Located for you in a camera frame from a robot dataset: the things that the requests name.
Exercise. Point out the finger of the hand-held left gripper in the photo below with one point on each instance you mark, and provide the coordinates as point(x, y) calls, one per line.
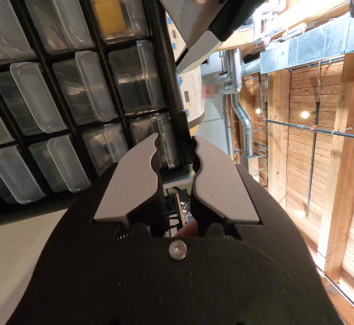
point(202, 50)

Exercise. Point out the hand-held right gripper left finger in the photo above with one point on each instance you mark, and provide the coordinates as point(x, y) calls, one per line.
point(130, 189)

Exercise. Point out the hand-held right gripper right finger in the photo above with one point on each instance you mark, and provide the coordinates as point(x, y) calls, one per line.
point(224, 189)

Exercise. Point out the black drawer cabinet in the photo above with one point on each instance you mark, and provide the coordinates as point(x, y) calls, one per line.
point(163, 54)

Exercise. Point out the set of clear plastic drawers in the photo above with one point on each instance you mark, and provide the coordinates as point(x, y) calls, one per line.
point(91, 87)

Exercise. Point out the printed instruction sheet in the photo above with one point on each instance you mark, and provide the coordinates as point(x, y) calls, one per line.
point(189, 82)

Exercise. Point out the yellow flat block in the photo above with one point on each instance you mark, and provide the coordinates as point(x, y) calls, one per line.
point(109, 15)

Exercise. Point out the wooden beam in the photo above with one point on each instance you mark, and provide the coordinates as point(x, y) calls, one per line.
point(336, 192)

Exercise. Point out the black ceiling pipe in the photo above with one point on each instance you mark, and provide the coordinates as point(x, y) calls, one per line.
point(332, 132)

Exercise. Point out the round silver air duct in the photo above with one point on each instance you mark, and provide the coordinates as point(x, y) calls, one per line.
point(246, 126)

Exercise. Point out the rectangular metal air duct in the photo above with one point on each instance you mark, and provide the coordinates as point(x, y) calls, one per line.
point(309, 43)

